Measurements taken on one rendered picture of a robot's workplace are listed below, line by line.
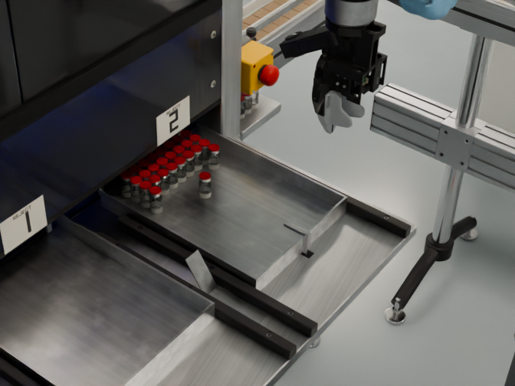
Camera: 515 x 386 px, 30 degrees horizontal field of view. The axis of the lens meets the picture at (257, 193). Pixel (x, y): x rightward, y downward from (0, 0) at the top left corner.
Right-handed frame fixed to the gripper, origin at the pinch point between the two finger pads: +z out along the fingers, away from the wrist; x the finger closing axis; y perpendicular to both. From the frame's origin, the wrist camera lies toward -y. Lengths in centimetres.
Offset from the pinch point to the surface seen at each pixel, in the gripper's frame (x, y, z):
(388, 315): 65, -13, 108
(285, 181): 5.7, -10.9, 21.1
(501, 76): 144, -24, 73
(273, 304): -21.4, 6.2, 19.6
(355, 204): 6.6, 3.4, 19.5
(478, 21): 82, -11, 22
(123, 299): -33.8, -13.9, 21.3
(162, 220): -16.0, -21.5, 21.3
